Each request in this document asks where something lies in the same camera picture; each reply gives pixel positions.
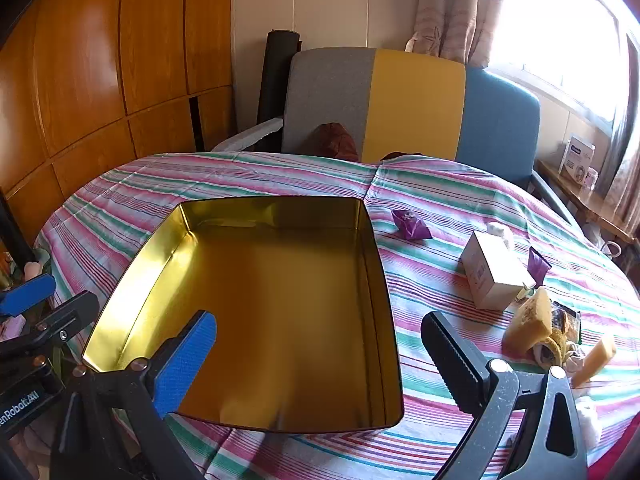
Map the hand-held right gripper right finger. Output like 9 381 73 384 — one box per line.
421 311 588 480

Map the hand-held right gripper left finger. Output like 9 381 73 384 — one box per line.
50 310 218 480

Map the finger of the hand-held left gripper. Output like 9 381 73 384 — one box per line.
0 274 57 317
0 291 101 366

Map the white cardboard box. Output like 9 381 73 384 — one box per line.
460 230 535 311

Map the gold metal tin box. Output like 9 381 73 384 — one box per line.
81 196 405 433

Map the clear snack packet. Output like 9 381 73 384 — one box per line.
550 300 582 346

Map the purple snack packet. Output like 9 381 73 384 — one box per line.
391 209 433 242
527 246 552 281

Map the white tissue wad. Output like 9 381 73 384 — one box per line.
487 221 515 250
575 395 603 448

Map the small yellow sponge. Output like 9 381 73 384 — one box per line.
570 334 618 390

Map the wooden side table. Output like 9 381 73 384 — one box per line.
535 157 640 261

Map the striped tablecloth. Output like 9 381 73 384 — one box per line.
32 152 640 480

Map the white carton with picture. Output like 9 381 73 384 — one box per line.
559 135 597 183

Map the brown bag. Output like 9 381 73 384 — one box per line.
314 122 360 162

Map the wooden wardrobe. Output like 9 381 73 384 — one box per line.
0 0 236 241

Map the grey yellow blue chair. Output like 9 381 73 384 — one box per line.
212 47 576 226

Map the black rolled mat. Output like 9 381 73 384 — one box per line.
257 30 301 126

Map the bright window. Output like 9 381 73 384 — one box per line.
487 0 626 121

